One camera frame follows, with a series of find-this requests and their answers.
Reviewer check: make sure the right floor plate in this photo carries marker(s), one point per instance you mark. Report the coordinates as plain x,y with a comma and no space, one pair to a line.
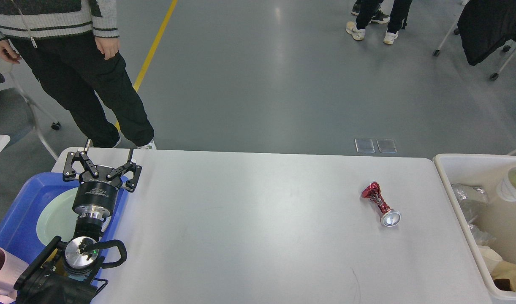
386,145

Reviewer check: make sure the left floor plate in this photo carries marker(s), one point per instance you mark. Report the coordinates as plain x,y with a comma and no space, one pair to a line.
364,145

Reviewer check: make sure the red snack wrapper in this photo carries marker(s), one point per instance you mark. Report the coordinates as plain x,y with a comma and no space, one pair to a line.
389,217

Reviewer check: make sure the person with dark sneakers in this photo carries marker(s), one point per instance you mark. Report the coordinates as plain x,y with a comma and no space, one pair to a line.
379,17

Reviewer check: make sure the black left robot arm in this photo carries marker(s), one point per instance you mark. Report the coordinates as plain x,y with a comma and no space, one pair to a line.
65,272

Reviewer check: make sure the white paper cup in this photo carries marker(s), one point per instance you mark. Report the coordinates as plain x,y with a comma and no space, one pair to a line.
490,257
506,189

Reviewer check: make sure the pink ribbed mug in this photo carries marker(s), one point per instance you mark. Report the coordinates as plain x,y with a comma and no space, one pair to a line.
11,268

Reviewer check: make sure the brown paper bag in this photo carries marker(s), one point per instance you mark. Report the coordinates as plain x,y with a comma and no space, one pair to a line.
504,276

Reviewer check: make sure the person in black trousers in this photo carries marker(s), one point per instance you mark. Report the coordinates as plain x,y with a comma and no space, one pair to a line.
369,11

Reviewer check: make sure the green plate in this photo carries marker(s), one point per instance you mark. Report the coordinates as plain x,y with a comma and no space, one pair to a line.
58,218

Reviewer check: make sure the blue plastic tray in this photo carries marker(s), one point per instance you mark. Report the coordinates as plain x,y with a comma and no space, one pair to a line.
18,229

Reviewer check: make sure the floor plate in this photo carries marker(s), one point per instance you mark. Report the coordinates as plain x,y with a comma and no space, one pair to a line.
364,145
386,145

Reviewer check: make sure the white plastic bin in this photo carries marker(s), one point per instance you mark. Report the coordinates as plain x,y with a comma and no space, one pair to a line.
498,219

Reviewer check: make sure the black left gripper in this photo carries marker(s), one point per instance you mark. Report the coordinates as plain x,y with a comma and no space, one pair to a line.
96,196

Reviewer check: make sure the chair with black jacket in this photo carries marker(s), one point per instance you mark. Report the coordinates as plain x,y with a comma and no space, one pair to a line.
485,26

